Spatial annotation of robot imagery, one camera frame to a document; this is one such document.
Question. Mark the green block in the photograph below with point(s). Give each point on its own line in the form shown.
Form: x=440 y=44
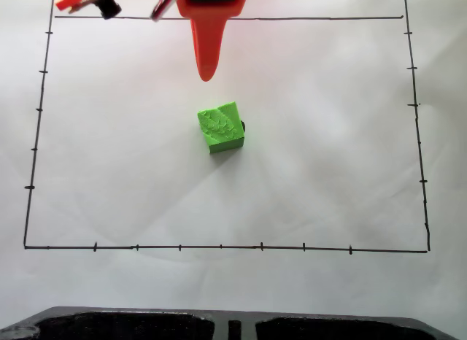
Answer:
x=220 y=130

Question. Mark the black dot mark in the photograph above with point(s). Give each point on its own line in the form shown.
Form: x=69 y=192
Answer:
x=242 y=126

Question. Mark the black plastic clamp base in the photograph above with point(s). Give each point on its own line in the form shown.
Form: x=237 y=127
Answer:
x=233 y=316

